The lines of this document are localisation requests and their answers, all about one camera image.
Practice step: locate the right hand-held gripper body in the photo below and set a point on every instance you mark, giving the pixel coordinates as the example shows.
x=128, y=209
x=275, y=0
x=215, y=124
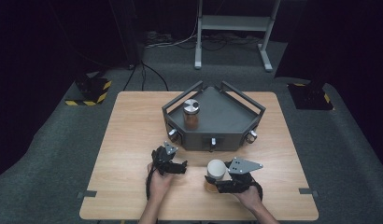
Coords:
x=241, y=179

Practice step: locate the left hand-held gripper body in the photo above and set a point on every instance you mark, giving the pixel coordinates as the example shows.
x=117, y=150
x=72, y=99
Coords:
x=161, y=160

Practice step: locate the white lid spice jar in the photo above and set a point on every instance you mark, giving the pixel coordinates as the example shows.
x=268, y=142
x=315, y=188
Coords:
x=216, y=169

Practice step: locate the dark grey corner rack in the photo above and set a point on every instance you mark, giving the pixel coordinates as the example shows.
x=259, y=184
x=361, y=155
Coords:
x=224, y=115

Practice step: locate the silver lid spice jar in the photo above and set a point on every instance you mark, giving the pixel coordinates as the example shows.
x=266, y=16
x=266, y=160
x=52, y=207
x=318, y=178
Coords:
x=191, y=107

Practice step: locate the person's right hand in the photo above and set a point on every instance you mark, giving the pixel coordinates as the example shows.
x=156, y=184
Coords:
x=248, y=197

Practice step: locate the person's left hand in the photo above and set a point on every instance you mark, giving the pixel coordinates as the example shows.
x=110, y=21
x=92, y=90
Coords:
x=160, y=185

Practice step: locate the grey tape piece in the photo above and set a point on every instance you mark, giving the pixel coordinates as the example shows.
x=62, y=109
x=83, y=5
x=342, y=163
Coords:
x=308, y=191
x=87, y=194

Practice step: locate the black yellow striped base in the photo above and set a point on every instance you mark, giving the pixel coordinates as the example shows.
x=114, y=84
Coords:
x=93, y=90

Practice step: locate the black base with yellow edge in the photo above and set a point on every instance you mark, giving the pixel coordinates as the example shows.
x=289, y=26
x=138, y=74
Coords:
x=309, y=96

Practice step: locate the grey metal stand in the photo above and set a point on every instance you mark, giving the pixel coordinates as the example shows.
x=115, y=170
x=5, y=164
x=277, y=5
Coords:
x=233, y=23

